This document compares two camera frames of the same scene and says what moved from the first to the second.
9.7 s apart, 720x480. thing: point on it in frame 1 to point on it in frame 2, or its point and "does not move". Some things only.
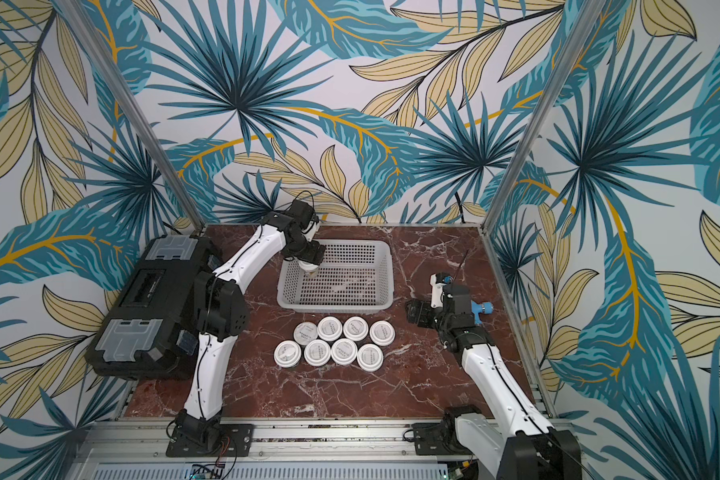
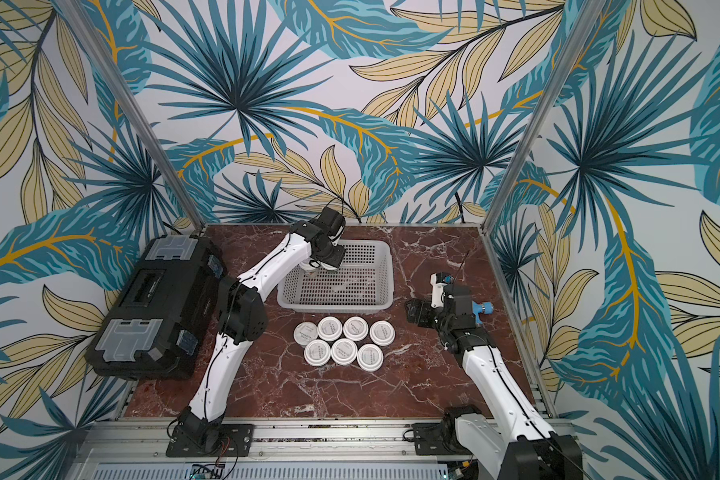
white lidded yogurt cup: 355,328 does not move
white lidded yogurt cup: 370,357 does not move
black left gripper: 311,254 to 336,259
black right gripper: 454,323 does not move
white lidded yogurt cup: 287,354 to 317,352
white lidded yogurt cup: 329,328 does not move
